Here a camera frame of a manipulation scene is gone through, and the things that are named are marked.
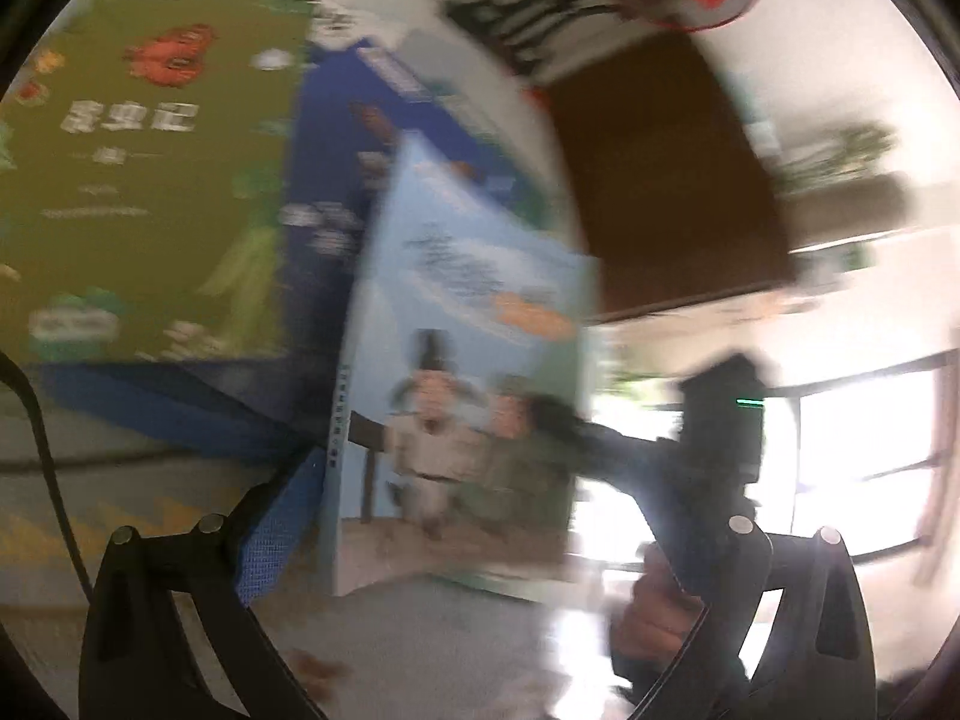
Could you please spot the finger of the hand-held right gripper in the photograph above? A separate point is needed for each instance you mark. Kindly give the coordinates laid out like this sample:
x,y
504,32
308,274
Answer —
x,y
600,450

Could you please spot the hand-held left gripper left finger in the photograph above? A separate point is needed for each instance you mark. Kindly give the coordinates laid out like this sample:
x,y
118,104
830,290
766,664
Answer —
x,y
277,532

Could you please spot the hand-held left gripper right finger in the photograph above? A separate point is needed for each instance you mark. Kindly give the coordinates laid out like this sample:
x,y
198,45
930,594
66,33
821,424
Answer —
x,y
731,600

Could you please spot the light blue book with figures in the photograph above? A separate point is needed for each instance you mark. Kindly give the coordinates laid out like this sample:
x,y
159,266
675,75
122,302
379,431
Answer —
x,y
465,315

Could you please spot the dark blue eagle cover book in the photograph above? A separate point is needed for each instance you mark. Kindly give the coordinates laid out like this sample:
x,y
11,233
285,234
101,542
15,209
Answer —
x,y
330,165

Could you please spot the person's right hand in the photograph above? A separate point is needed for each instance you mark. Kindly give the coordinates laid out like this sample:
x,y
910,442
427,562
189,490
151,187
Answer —
x,y
652,615

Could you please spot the bright window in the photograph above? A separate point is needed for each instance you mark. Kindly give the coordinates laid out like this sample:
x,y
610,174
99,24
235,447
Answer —
x,y
847,435

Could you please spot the patterned woven table mat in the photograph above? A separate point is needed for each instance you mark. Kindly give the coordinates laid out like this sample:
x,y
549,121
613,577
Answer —
x,y
150,480

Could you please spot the potted green plant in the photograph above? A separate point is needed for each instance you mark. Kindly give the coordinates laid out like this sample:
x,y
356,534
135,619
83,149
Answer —
x,y
840,157

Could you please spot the green book with red insect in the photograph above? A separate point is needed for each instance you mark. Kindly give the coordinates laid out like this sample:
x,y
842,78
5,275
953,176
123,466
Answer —
x,y
150,187

